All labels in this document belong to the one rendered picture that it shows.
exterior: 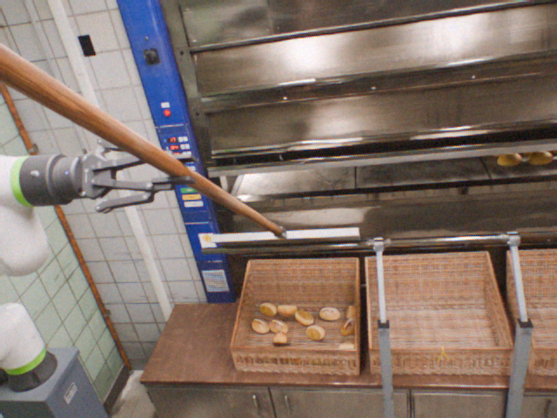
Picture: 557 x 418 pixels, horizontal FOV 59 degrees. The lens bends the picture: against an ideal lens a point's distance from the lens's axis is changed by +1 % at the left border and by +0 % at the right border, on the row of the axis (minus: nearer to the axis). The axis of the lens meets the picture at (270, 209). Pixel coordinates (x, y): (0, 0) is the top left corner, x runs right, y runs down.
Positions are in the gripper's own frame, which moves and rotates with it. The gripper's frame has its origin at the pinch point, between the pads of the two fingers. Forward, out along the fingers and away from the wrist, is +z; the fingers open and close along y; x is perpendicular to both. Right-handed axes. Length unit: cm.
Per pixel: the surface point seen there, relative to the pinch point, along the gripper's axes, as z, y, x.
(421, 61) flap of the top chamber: 56, -63, -104
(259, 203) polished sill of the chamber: -17, -21, -145
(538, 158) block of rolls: 107, -33, -150
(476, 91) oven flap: 77, -53, -117
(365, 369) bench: 27, 55, -146
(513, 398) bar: 82, 64, -135
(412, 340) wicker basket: 48, 44, -157
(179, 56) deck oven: -39, -75, -99
